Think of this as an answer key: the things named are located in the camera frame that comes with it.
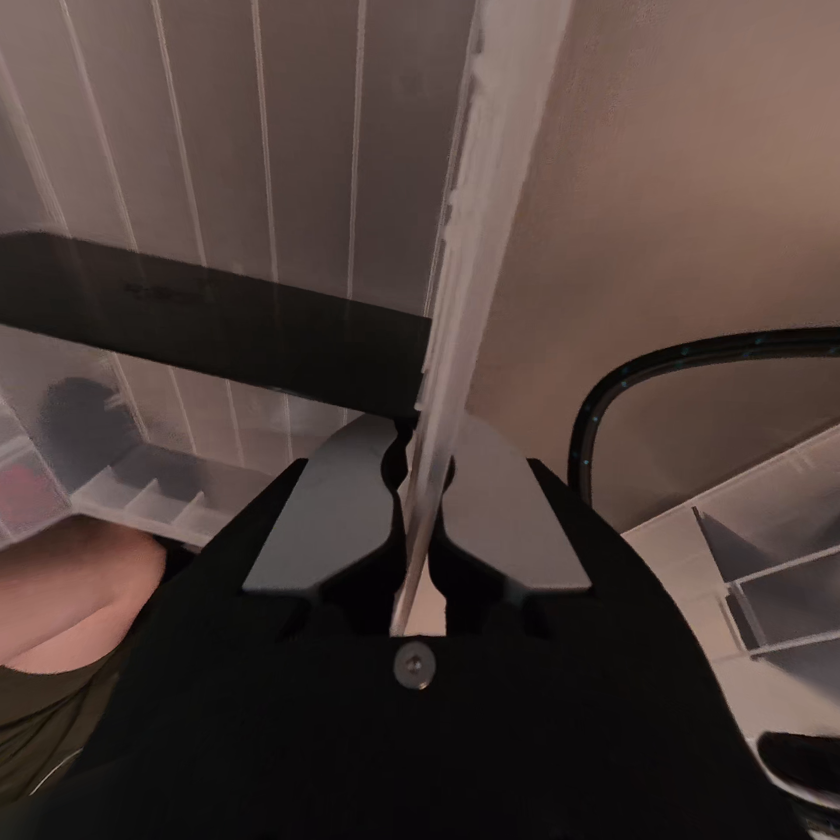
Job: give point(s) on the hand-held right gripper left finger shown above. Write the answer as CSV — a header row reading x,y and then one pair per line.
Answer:
x,y
328,505

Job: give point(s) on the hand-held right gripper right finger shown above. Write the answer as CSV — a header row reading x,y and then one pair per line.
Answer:
x,y
512,525

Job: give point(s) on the clear plastic box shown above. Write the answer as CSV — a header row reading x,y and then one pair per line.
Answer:
x,y
295,164

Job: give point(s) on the person's leg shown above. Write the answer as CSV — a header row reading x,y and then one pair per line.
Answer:
x,y
65,590

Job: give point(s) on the olive green clothing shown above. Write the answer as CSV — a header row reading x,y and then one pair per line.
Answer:
x,y
39,722

